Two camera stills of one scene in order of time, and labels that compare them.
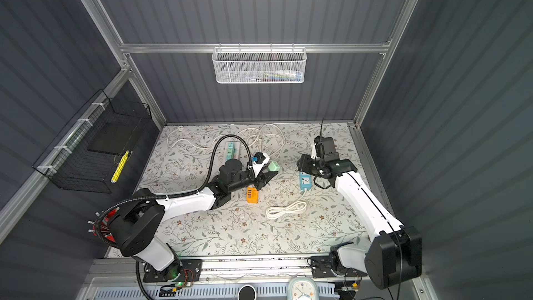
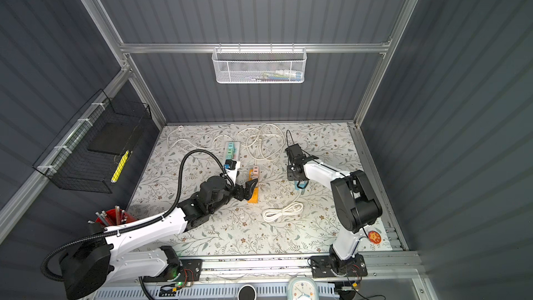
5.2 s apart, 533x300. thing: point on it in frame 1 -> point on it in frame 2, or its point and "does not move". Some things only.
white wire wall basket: (259, 65) does not move
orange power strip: (252, 195) does not move
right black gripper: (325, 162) -> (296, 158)
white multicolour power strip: (232, 151) does not move
